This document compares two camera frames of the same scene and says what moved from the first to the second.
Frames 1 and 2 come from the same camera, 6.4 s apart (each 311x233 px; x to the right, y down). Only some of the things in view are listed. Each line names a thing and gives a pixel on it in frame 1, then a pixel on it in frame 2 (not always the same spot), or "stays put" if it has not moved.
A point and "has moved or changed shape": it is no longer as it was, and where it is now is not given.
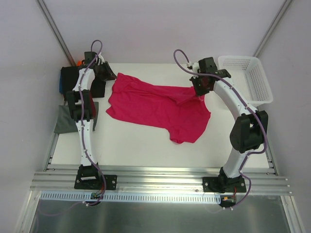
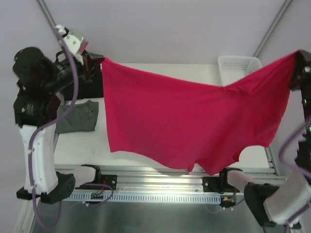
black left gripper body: [107, 73] to [90, 67]
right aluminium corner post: [285, 5] stays put
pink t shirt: [180, 112] has moved or changed shape
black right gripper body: [198, 87] to [299, 73]
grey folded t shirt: [66, 123] stays put
